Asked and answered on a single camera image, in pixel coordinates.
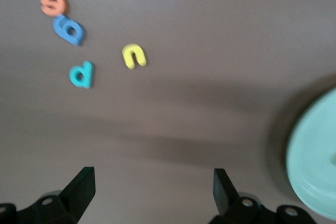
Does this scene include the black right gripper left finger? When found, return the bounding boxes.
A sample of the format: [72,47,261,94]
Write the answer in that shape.
[15,166,96,224]

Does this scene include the green plate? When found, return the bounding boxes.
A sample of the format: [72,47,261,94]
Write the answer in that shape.
[286,86,336,221]

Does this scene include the teal letter p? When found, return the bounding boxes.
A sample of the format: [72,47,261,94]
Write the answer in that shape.
[68,60,95,89]

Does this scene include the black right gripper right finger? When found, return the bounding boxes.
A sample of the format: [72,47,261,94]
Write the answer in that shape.
[208,168,279,224]

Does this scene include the brown table cover sheet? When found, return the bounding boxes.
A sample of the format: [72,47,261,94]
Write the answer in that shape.
[0,0,336,224]

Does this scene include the orange letter e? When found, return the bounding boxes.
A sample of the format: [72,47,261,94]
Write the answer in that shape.
[39,0,69,17]

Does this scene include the yellow letter u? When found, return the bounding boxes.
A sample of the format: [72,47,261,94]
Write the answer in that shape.
[122,44,148,70]

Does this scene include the blue letter g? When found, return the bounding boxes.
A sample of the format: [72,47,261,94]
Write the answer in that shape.
[52,14,87,46]

